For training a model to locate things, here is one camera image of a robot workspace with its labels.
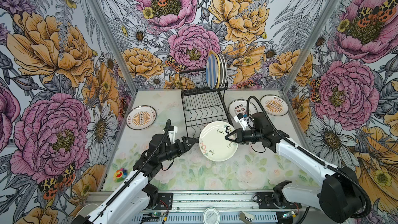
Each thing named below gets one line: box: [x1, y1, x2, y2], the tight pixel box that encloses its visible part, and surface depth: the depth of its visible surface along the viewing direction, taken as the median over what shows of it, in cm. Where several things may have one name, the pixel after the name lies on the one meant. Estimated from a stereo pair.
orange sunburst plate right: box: [259, 94, 290, 117], surface depth 114 cm
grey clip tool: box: [239, 212, 255, 224], surface depth 70 cm
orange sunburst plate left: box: [125, 104, 158, 131], surface depth 107 cm
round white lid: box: [202, 207, 221, 224], surface depth 66 cm
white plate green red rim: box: [217, 52, 225, 89], surface depth 85 cm
